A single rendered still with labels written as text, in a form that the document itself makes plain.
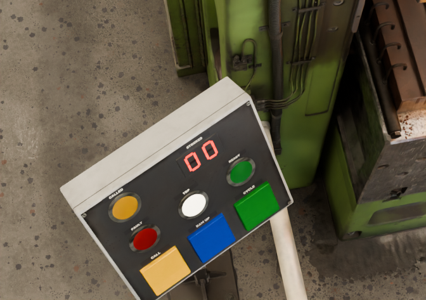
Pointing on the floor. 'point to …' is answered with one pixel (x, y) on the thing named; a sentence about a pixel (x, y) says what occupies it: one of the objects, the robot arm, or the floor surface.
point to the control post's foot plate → (223, 274)
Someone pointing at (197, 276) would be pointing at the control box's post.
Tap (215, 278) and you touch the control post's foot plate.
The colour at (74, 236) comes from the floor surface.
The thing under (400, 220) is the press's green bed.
